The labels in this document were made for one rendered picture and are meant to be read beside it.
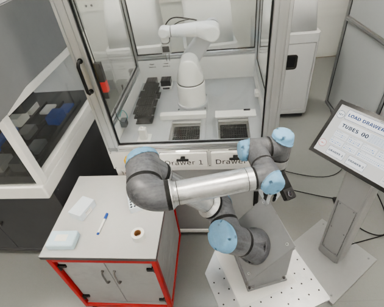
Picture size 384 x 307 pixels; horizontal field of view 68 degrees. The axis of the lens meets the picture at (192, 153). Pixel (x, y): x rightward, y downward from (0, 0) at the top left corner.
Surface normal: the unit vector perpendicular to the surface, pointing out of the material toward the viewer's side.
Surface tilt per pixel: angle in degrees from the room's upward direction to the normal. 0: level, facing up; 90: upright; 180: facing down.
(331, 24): 90
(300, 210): 0
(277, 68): 90
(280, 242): 46
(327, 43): 90
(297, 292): 0
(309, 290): 0
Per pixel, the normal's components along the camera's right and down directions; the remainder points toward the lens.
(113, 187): -0.10, -0.75
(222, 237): -0.72, -0.28
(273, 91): -0.07, 0.66
